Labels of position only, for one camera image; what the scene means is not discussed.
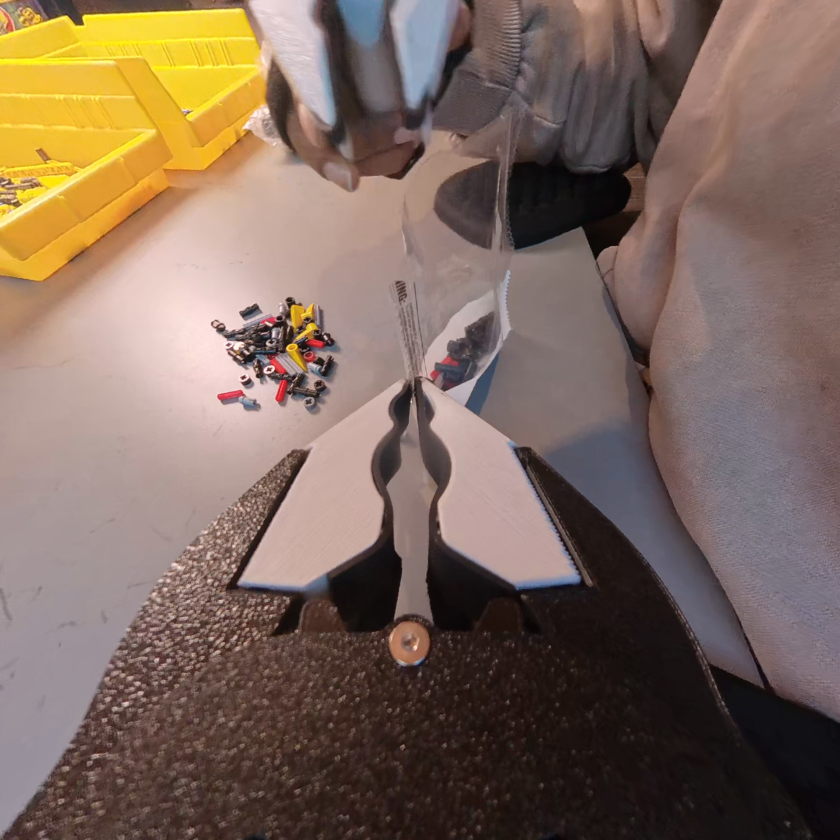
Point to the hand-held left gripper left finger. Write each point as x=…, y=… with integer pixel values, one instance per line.
x=322, y=519

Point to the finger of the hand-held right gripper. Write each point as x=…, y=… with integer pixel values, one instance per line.
x=299, y=53
x=427, y=46

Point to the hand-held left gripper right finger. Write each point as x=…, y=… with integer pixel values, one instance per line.
x=505, y=519

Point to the pile of mixed small plastic parts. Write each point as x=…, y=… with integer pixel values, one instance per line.
x=282, y=348

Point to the clear plastic bag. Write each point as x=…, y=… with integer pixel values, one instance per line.
x=453, y=263

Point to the person's right forearm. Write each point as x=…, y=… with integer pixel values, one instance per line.
x=591, y=79

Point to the grey desk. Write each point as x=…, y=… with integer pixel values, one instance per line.
x=118, y=499

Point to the person's right hand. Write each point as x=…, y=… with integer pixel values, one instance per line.
x=368, y=158

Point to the yellow storage bin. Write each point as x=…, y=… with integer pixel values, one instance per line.
x=197, y=92
x=79, y=236

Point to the black armrest pad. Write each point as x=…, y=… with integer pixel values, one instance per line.
x=788, y=761
x=565, y=204

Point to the robot kit box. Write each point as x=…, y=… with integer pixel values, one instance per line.
x=16, y=13

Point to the person's beige printed sweatshirt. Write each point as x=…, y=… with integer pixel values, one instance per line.
x=748, y=328

